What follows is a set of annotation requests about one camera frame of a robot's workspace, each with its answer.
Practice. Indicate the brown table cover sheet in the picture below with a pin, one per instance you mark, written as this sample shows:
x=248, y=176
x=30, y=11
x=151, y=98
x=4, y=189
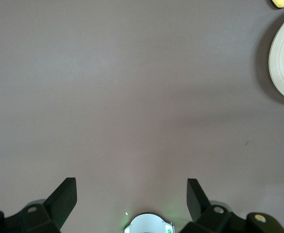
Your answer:
x=108, y=97

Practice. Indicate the yellow quilted oven mitt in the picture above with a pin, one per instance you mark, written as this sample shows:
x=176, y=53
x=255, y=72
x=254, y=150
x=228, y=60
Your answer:
x=282, y=3

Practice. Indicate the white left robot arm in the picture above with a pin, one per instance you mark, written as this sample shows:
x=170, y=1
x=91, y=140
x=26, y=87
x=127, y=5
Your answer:
x=146, y=224

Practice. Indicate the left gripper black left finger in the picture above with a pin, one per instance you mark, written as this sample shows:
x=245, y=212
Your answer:
x=40, y=218

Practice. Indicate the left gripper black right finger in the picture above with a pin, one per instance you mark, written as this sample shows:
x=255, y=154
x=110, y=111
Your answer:
x=214, y=218

